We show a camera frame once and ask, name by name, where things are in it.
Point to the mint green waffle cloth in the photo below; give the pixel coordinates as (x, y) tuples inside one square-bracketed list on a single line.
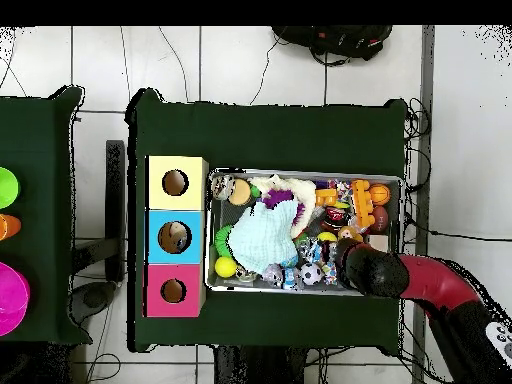
[(264, 236)]

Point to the green spiky rubber ball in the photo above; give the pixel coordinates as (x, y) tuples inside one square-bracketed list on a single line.
[(220, 242)]

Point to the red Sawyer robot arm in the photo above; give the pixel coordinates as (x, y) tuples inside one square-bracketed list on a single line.
[(380, 274)]

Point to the wooden box with three holes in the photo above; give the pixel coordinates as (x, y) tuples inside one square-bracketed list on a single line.
[(156, 188)]

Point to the purple spiky monster toy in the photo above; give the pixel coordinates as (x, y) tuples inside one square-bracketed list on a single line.
[(278, 196)]

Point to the cream knitted cloth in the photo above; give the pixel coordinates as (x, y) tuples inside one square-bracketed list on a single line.
[(306, 196)]

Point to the yellow ball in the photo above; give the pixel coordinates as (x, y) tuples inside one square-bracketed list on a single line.
[(226, 267)]

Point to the dark green table cloth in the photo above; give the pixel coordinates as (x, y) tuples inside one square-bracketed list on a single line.
[(32, 140), (260, 136)]

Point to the small black white soccer ball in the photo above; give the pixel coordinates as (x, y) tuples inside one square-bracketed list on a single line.
[(311, 274)]

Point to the long orange building block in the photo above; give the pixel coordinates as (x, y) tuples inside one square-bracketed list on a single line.
[(362, 204)]

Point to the small orange basketball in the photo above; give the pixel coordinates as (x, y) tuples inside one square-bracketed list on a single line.
[(380, 194)]

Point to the black upright panel on stand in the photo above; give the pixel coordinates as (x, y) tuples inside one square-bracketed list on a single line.
[(116, 200)]

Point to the black backpack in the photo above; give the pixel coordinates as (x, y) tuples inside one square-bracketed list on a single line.
[(336, 40)]

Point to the orange plastic cone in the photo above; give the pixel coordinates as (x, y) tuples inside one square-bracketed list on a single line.
[(8, 226)]

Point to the green plastic cup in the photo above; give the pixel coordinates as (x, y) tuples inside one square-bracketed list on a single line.
[(7, 188)]

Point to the magenta plastic bowl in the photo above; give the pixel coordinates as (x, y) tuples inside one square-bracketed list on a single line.
[(12, 300)]

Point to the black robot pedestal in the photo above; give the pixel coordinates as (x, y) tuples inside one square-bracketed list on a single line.
[(260, 368)]

